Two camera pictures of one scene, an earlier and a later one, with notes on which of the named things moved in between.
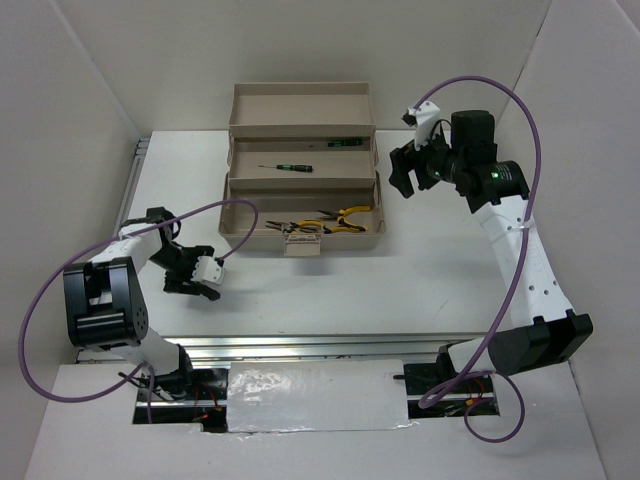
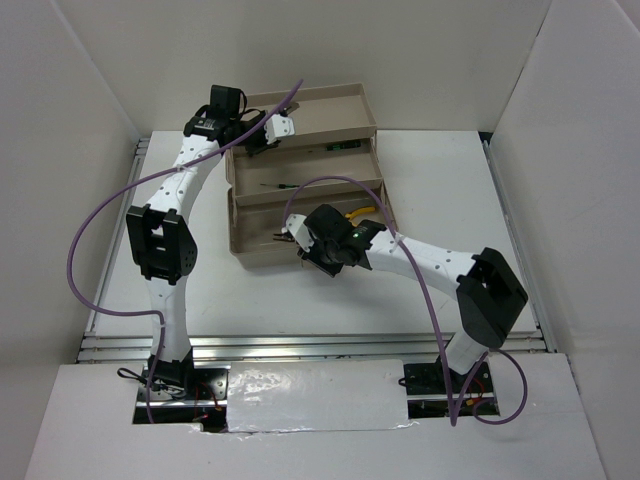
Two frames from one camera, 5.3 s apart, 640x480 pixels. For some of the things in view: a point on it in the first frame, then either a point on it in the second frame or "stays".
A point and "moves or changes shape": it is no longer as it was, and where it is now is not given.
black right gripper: (406, 158) to (312, 256)
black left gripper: (174, 284) to (263, 146)
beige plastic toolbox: (301, 175) stays
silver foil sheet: (316, 395) stays
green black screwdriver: (346, 143) stays
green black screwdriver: (292, 167) to (282, 185)
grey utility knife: (210, 293) to (292, 107)
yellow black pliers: (304, 226) moves or changes shape
